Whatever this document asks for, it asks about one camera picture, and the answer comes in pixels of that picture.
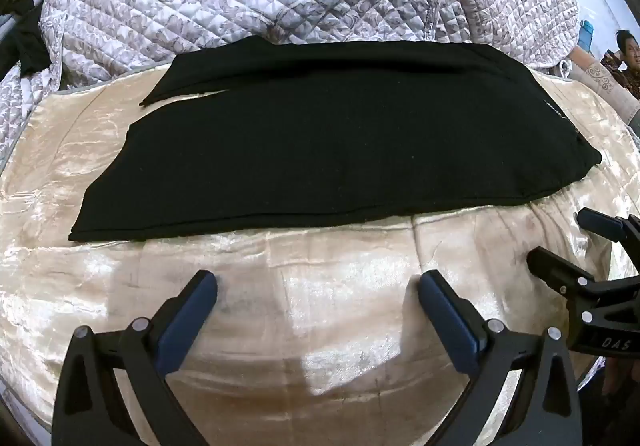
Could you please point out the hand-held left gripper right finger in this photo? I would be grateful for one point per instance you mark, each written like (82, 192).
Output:
(450, 326)

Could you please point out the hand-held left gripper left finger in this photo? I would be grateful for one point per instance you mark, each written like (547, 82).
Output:
(187, 321)

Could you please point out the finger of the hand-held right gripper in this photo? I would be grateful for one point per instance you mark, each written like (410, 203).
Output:
(555, 268)
(602, 224)

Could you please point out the black pants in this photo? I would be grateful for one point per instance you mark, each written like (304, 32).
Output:
(350, 145)

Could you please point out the blue bottle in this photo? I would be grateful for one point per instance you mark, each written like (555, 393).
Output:
(586, 32)

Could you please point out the dark cloth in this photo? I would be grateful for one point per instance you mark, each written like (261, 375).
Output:
(22, 43)

